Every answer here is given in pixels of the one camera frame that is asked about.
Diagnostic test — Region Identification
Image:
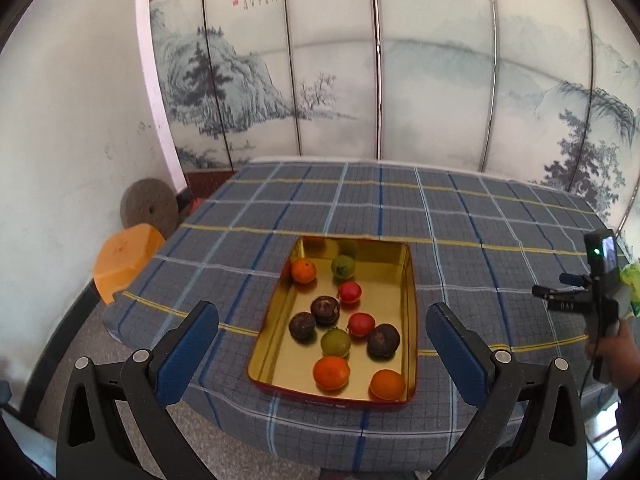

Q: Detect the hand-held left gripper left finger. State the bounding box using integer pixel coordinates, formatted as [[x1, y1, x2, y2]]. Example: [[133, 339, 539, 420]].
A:
[[56, 301, 220, 480]]

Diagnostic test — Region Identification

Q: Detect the blue plaid tablecloth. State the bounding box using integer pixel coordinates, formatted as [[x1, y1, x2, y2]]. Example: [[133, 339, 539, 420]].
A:
[[102, 160, 631, 473]]

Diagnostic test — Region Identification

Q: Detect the grey round stone disc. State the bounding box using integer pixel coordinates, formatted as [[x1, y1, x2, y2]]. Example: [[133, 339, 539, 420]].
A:
[[120, 178, 180, 233]]

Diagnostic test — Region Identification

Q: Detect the green plastic bag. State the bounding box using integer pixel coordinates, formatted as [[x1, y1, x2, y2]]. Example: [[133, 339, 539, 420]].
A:
[[619, 261, 640, 318]]

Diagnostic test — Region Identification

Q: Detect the orange tangerine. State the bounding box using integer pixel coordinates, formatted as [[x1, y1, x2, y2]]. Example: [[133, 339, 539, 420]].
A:
[[370, 369, 406, 401], [313, 356, 351, 392], [291, 258, 317, 284]]

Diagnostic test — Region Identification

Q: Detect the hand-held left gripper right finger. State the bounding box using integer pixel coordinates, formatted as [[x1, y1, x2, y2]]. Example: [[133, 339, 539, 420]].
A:
[[426, 302, 588, 480]]

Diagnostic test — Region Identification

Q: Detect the person's right hand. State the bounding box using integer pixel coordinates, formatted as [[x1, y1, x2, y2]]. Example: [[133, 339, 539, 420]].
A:
[[586, 322, 633, 388]]

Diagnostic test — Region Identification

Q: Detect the dark brown round fruit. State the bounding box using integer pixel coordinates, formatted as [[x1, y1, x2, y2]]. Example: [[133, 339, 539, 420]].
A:
[[288, 312, 317, 343], [310, 296, 341, 325], [367, 323, 401, 359]]

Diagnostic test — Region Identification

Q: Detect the person's right forearm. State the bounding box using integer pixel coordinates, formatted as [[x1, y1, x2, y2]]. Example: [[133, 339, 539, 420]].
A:
[[612, 355, 640, 461]]

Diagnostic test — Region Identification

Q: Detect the landscape painted folding screen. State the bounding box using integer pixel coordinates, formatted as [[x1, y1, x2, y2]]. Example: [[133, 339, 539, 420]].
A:
[[149, 0, 640, 221]]

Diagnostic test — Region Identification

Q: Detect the orange plastic stool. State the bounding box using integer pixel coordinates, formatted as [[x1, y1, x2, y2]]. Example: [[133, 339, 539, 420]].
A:
[[93, 224, 166, 306]]

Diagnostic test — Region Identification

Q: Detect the gold metal tray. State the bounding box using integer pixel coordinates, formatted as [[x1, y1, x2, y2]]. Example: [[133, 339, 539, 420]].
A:
[[246, 235, 418, 406]]

